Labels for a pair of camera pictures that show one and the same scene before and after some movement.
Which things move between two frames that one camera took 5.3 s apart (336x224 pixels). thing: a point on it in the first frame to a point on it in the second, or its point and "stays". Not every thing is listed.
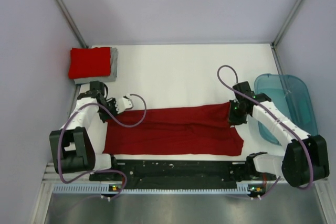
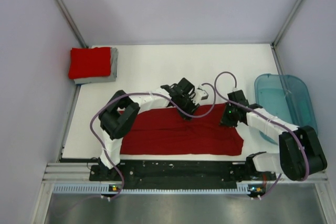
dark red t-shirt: (191, 130) stays
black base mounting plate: (178, 173) stays
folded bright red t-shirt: (87, 62) stays
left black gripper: (113, 103) to (192, 107)
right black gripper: (233, 119) to (224, 121)
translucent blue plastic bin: (290, 93) stays
